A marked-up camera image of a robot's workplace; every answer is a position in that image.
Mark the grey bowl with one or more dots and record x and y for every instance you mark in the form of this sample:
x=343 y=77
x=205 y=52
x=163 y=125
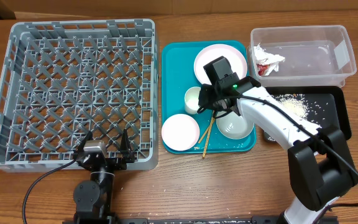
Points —
x=235 y=127

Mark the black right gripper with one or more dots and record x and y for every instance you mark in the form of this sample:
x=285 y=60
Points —
x=206 y=98

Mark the wooden chopstick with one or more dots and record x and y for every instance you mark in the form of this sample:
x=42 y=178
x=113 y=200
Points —
x=204 y=133
x=208 y=133

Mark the white cup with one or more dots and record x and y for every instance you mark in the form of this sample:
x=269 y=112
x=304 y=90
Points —
x=191 y=100

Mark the teal plastic tray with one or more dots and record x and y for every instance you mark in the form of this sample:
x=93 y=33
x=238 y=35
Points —
x=178 y=76

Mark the large white plate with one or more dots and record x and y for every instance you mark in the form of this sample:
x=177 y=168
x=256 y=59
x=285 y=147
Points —
x=236 y=59

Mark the red white wrapper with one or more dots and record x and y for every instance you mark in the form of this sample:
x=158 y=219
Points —
x=266 y=62

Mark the black tray bin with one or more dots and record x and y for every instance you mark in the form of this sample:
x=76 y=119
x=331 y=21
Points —
x=326 y=104

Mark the grey dish rack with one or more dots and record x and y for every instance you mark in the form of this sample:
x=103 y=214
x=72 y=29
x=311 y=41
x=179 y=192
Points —
x=63 y=79

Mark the spilled rice pile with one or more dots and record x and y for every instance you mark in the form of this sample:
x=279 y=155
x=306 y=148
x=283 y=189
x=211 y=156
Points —
x=296 y=103

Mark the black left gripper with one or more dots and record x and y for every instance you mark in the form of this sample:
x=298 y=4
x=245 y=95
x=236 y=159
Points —
x=121 y=163

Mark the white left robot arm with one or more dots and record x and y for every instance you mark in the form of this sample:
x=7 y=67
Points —
x=93 y=197

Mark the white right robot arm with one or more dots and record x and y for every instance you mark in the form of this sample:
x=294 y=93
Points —
x=320 y=163

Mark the clear plastic bin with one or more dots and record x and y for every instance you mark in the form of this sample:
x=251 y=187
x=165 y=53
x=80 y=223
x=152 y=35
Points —
x=314 y=55

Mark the small white bowl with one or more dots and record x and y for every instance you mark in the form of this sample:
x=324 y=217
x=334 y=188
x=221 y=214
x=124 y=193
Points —
x=180 y=132

